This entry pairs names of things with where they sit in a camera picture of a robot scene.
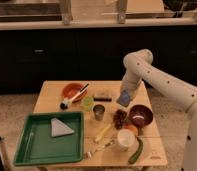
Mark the orange carrot piece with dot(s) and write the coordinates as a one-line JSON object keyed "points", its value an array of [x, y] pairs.
{"points": [[131, 127]]}

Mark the black and tan eraser block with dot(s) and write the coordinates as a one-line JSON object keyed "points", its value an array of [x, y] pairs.
{"points": [[102, 96]]}

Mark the grey folded cloth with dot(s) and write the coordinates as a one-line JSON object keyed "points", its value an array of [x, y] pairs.
{"points": [[59, 128]]}

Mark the wooden table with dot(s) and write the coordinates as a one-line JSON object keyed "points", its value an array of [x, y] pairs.
{"points": [[153, 153]]}

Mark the white cup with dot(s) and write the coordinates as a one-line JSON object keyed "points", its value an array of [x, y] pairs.
{"points": [[125, 139]]}

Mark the dark purple bowl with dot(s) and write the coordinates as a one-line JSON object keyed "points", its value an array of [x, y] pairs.
{"points": [[140, 116]]}

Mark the green plastic tray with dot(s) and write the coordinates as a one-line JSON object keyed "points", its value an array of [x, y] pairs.
{"points": [[37, 147]]}

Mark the black cabinet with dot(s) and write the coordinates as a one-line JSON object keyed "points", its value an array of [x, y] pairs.
{"points": [[29, 57]]}

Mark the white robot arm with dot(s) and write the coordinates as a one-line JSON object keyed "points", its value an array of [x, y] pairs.
{"points": [[139, 67]]}

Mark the green plastic cup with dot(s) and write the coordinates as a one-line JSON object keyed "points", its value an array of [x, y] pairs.
{"points": [[87, 103]]}

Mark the bunch of dark grapes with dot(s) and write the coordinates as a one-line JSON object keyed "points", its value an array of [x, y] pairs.
{"points": [[119, 118]]}

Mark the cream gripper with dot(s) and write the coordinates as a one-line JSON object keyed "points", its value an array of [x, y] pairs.
{"points": [[130, 90]]}

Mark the blue sponge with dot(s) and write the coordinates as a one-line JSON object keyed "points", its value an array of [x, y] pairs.
{"points": [[124, 99]]}

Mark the small metal cup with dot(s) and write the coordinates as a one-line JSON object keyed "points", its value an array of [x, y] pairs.
{"points": [[98, 111]]}

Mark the orange bowl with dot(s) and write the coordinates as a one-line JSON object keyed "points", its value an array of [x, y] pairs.
{"points": [[71, 89]]}

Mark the green cucumber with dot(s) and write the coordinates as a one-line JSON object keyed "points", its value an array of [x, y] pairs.
{"points": [[134, 157]]}

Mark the white handled dish brush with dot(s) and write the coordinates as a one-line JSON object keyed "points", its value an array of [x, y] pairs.
{"points": [[65, 103]]}

